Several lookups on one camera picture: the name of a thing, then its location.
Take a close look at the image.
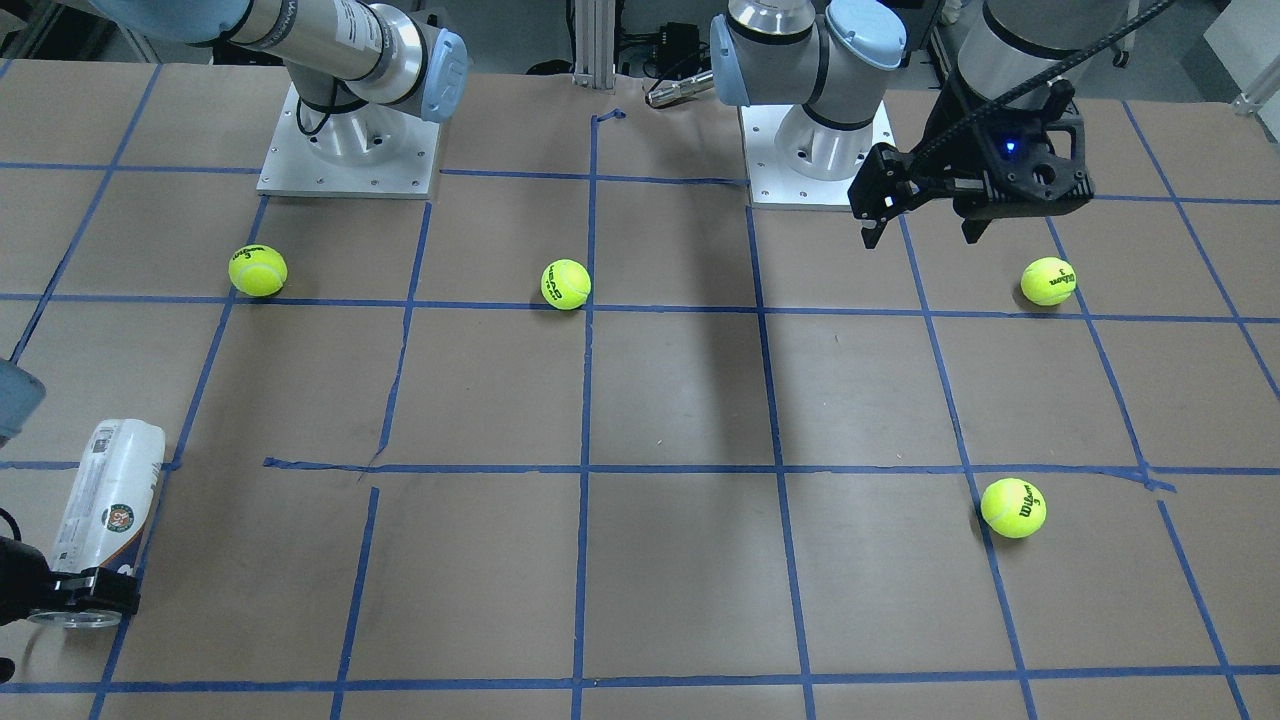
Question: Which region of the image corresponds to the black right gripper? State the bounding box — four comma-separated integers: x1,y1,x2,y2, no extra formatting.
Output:
1,537,141,626

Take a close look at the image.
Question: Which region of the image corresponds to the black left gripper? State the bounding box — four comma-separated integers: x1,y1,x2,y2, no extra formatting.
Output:
847,82,1094,250

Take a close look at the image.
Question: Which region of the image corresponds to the white tennis ball can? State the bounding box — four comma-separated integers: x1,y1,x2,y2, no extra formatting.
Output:
27,419,166,629

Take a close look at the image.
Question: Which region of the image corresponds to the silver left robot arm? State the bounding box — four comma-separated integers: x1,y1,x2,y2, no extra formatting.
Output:
710,1,1140,249

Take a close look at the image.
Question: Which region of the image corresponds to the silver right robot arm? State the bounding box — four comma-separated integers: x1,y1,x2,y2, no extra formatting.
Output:
1,1,468,628

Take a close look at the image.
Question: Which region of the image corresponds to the tennis ball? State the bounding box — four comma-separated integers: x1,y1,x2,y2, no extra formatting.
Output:
540,259,593,311
979,477,1048,539
228,243,288,297
1019,258,1076,307

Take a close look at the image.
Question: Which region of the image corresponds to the tennis ball centre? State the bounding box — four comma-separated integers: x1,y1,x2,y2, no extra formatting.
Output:
540,259,593,311

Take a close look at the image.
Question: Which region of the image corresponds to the silver cylindrical connector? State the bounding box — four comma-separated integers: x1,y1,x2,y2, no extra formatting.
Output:
645,70,716,109

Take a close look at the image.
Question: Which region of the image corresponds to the black braided cable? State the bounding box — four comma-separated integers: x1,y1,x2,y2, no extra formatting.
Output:
905,0,1181,170

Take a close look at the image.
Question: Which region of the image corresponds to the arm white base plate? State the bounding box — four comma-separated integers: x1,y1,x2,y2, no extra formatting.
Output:
740,104,893,211
256,86,442,200

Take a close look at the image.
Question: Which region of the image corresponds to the aluminium frame post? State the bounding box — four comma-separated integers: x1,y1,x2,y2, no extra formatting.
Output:
571,0,618,94

